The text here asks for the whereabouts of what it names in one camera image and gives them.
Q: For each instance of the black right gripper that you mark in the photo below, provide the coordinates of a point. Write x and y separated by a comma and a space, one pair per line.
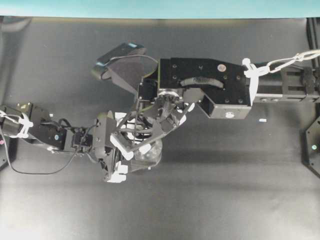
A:
159, 111

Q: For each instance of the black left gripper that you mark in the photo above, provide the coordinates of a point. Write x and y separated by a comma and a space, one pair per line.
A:
127, 133

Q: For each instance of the clear plastic bottle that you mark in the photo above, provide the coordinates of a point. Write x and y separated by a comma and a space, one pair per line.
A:
150, 155

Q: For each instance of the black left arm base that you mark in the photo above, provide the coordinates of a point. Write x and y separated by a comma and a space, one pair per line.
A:
10, 146

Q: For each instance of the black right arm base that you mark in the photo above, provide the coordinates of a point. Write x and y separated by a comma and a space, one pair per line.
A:
311, 159

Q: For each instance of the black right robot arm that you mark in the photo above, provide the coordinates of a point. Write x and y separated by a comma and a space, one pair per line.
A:
222, 90

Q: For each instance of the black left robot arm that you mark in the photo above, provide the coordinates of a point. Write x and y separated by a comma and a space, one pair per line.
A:
35, 126

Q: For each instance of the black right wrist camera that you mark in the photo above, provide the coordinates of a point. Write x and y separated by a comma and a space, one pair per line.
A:
117, 58

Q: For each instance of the white cable tie left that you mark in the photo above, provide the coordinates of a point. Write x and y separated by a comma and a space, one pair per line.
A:
22, 121

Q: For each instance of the black aluminium frame post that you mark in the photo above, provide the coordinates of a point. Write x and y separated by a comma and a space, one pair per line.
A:
313, 32

